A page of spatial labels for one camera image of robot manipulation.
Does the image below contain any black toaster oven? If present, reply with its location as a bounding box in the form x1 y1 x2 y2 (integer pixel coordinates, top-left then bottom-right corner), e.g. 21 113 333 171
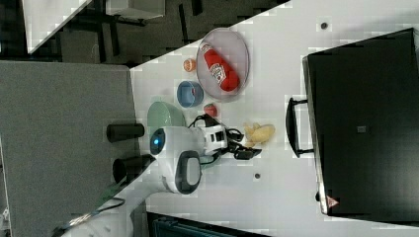
302 29 419 226

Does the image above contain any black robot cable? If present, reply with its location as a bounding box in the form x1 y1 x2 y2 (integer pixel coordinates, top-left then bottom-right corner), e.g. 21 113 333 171
52 197 126 236

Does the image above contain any black cylinder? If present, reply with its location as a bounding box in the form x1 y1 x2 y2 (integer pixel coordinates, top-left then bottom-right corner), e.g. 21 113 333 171
113 154 155 184
106 123 145 143

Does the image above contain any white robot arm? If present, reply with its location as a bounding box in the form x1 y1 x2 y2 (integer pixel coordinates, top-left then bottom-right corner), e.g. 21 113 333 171
51 114 261 237

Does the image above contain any orange fruit half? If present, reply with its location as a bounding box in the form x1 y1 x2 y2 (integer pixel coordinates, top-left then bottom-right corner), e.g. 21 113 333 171
183 58 197 72

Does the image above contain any grey oval plate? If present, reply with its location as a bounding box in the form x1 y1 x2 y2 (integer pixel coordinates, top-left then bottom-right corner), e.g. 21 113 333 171
197 28 249 101

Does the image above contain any green oval colander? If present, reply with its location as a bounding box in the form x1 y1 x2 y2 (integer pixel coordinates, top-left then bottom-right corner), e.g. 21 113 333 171
147 102 186 128

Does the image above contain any black cylinder upper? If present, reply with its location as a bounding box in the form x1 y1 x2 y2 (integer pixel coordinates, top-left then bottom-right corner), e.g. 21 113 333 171
106 123 145 143

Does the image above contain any black cylinder lower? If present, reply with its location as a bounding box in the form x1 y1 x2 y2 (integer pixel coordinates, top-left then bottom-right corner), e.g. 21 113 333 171
113 154 155 184

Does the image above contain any red strawberry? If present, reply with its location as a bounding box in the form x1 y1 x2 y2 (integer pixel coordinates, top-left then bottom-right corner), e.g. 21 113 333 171
204 104 217 118

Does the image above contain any red ketchup bottle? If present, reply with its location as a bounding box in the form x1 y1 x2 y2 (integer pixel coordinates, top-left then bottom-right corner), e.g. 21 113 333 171
200 43 240 92

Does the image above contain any yellow banana bunch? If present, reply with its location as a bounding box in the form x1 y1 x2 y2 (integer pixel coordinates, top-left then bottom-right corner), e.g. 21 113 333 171
244 122 276 147

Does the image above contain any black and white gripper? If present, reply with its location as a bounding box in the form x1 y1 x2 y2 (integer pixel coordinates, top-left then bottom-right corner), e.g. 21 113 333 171
199 114 262 160

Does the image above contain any blue bowl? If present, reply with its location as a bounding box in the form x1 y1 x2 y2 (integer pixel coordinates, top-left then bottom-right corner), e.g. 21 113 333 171
177 81 204 108

